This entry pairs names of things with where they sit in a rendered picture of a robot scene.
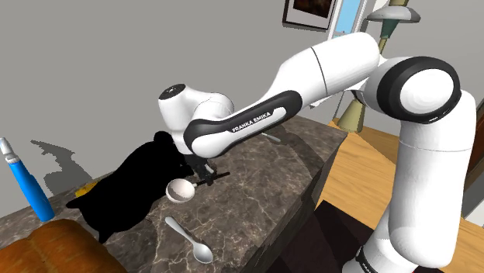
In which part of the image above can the black animal-shaped figure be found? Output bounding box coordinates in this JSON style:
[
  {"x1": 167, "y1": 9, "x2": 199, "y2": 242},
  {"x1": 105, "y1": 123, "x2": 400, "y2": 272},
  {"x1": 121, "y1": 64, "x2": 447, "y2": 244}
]
[{"x1": 65, "y1": 130, "x2": 195, "y2": 244}]

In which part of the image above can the orange-brown bread loaf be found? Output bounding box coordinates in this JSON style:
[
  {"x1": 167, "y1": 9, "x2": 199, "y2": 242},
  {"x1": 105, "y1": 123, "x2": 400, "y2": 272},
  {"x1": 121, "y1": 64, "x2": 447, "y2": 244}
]
[{"x1": 0, "y1": 218, "x2": 128, "y2": 273}]

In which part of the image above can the blue bottle with white cap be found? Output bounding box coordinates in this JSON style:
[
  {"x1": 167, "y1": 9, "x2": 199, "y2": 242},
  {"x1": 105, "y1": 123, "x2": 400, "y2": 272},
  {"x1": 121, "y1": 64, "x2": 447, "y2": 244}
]
[{"x1": 0, "y1": 136, "x2": 56, "y2": 223}]

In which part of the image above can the white ladle with black handle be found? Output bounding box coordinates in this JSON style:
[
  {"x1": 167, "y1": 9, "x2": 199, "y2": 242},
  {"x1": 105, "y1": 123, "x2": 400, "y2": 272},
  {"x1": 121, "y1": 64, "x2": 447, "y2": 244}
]
[{"x1": 165, "y1": 171, "x2": 231, "y2": 204}]

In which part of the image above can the silver utensil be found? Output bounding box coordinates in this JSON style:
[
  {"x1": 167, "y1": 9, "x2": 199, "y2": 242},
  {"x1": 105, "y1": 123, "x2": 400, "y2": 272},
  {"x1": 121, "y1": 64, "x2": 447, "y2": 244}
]
[{"x1": 261, "y1": 131, "x2": 283, "y2": 144}]

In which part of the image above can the yellow flat thing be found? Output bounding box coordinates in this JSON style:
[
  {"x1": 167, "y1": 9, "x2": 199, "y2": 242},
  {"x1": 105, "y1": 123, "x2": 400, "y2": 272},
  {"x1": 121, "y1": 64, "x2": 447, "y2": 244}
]
[{"x1": 74, "y1": 180, "x2": 100, "y2": 199}]

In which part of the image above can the framed wall picture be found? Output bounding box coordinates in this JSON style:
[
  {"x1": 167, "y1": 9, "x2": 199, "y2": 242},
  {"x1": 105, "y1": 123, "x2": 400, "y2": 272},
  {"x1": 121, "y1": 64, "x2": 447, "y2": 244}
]
[{"x1": 282, "y1": 0, "x2": 338, "y2": 32}]

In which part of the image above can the floor lamp with grey shade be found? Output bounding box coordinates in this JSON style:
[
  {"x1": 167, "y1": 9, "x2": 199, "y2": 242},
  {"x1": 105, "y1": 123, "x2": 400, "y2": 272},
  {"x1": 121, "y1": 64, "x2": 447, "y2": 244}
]
[{"x1": 337, "y1": 0, "x2": 422, "y2": 134}]

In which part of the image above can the silver spoon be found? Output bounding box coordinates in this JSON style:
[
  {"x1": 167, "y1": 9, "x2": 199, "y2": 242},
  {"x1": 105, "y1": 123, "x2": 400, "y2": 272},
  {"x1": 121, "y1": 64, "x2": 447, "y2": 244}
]
[{"x1": 164, "y1": 216, "x2": 215, "y2": 264}]

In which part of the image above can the window with white frame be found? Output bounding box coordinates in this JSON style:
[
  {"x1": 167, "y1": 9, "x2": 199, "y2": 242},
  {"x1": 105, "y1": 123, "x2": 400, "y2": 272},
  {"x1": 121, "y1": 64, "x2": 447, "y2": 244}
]
[{"x1": 327, "y1": 0, "x2": 368, "y2": 40}]

